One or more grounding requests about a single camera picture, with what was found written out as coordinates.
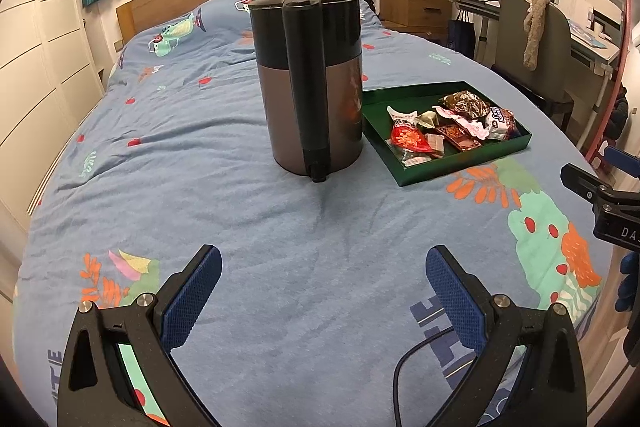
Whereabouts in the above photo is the white brown snack packet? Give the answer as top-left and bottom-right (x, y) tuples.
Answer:
(482, 107), (523, 142)

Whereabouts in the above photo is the blue printed blanket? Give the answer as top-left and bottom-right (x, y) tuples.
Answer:
(12, 0), (621, 427)

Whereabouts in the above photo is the grey desk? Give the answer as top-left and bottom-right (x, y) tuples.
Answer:
(442, 0), (621, 148)

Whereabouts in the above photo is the white wardrobe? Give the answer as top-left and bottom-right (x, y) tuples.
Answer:
(0, 0), (108, 228)

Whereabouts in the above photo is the brown patterned snack packet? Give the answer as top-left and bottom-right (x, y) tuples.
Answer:
(438, 90), (492, 124)

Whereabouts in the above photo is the white floral candy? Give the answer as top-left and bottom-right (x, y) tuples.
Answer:
(397, 149), (433, 168)

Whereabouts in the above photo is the grey and black kettle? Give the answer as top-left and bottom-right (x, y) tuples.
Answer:
(249, 0), (365, 184)

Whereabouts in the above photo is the pink hoop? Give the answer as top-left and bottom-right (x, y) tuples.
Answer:
(585, 0), (633, 165)

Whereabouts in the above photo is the navy shopping bag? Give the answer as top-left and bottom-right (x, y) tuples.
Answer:
(446, 9), (477, 58)

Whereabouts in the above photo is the grey chair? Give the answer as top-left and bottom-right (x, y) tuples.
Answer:
(491, 0), (576, 118)

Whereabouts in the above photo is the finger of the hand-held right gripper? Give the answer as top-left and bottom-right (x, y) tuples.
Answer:
(560, 163), (640, 208)
(601, 146), (640, 178)

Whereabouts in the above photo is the dark red snack packet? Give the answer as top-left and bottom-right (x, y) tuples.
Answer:
(435, 123), (483, 152)

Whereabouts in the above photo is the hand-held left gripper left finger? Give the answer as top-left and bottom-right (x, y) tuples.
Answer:
(56, 244), (222, 427)

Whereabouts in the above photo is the black cable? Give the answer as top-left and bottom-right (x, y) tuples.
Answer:
(392, 326), (483, 427)

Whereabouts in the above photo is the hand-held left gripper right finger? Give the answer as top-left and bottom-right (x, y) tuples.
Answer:
(425, 245), (588, 427)

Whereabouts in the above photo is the pink cartoon snack packet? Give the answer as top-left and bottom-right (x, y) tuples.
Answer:
(432, 106), (488, 140)

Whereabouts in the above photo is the person's right hand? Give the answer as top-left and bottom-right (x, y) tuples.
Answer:
(615, 251), (640, 314)

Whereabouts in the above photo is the green tray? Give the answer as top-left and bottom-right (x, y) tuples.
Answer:
(361, 80), (532, 188)

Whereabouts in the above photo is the wooden dresser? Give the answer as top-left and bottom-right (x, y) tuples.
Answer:
(377, 0), (455, 42)

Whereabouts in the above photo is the red and white snack packet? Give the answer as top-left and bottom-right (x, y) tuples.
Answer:
(386, 106), (435, 154)

